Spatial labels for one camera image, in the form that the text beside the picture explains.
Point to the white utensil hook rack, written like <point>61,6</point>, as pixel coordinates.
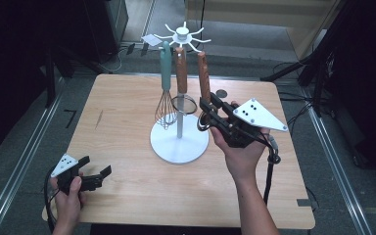
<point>189,143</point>

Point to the dark cabinet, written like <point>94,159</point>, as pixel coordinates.
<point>106,26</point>

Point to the person's left hand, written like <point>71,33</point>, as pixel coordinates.
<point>68,207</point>

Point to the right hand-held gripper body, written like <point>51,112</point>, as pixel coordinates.
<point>258,116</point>

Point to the short black tape strip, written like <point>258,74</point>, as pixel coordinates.
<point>144,49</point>
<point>130,49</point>

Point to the silver metal floor rail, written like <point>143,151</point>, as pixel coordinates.
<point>19,163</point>
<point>336,169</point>

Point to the dark round table grommet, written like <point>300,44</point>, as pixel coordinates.
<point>222,93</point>

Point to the black metal stand post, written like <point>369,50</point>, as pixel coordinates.
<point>50,81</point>

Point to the light wooden panel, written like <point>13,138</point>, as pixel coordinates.
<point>258,13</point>

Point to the person's right hand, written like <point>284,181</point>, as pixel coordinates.
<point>241,156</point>

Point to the black tripod stand legs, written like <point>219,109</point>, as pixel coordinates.
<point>287,70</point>

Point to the white paper sheet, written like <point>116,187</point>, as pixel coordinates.
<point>151,39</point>

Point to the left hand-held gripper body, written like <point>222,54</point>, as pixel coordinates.
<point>66,164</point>

